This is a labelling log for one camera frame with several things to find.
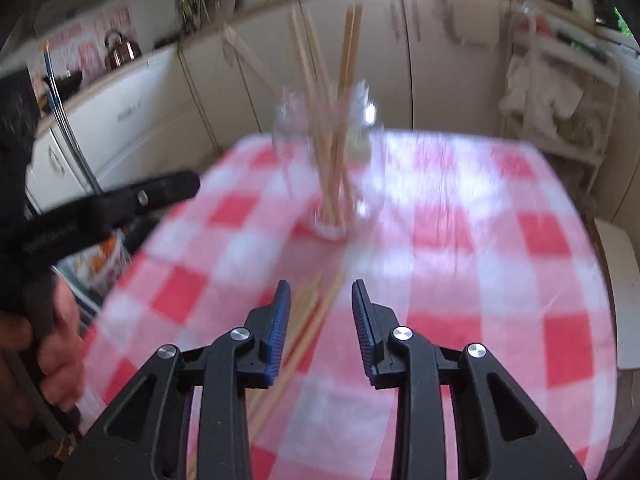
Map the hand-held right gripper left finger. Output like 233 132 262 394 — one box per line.
59 280 292 480

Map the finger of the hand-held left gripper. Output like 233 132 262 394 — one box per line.
25 170 201 268
107 215 161 251

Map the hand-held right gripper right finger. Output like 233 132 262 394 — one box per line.
351 279 586 480

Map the glass jar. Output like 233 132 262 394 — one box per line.
272 80 389 242

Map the bundle of wooden chopsticks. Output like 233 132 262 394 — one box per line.
222 4 364 229

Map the person's left hand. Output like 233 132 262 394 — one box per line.
0 275 87 428

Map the bag of oranges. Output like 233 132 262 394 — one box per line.
65 230 132 292

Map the black wok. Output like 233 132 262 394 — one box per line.
50 70 84 102

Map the red checkered plastic tablecloth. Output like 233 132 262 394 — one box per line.
82 130 619 480

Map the metal kettle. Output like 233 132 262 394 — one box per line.
104 30 143 72

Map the white stool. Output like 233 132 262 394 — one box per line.
594 217 640 369

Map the white door base cabinet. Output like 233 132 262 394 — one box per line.
180 0 512 152

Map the white plastic bag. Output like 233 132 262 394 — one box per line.
500 54 584 134

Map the white hanging bin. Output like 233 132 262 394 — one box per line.
440 0 512 44

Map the white trolley cart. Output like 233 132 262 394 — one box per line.
500 5 622 197

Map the blue handled mop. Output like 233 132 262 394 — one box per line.
42 41 104 197

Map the pink wall poster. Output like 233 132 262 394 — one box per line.
27 5 134 87

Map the wall utensil rack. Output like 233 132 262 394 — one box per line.
169 0 242 37

